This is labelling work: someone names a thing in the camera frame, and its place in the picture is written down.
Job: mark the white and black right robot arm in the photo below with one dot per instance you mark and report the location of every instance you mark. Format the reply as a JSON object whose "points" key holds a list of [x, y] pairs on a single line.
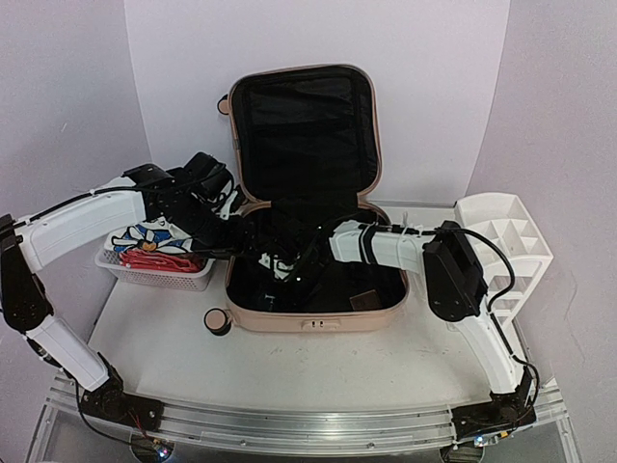
{"points": [[453, 276]]}

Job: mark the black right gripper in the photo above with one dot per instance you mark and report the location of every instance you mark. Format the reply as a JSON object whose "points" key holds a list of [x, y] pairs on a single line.
{"points": [[287, 260]]}

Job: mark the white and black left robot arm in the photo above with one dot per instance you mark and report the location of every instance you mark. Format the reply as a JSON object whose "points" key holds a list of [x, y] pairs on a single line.
{"points": [[35, 245]]}

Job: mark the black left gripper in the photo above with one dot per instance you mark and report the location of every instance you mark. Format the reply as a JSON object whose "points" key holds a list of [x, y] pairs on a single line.
{"points": [[232, 244]]}

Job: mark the pink hard-shell suitcase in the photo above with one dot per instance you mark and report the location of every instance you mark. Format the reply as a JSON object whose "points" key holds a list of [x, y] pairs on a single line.
{"points": [[307, 148]]}

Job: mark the white desktop drawer organizer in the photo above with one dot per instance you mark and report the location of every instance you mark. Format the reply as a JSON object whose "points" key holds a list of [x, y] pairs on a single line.
{"points": [[504, 220]]}

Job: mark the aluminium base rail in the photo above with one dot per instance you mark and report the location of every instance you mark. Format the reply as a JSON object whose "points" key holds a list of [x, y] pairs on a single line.
{"points": [[349, 432]]}

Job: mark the red patterned cloth item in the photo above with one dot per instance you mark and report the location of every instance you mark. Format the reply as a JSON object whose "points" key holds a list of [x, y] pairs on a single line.
{"points": [[143, 260]]}

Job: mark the white t-shirt blue flower print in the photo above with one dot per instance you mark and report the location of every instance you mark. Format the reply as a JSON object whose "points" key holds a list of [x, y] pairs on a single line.
{"points": [[159, 236]]}

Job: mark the white perforated plastic basket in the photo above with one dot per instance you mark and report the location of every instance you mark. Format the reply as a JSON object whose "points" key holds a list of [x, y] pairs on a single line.
{"points": [[110, 261]]}

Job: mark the dark brown pouch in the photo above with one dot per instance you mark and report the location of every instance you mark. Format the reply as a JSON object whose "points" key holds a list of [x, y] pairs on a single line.
{"points": [[366, 301]]}

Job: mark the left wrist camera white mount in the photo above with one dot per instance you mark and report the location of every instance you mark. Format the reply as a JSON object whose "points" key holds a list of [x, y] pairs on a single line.
{"points": [[232, 204]]}

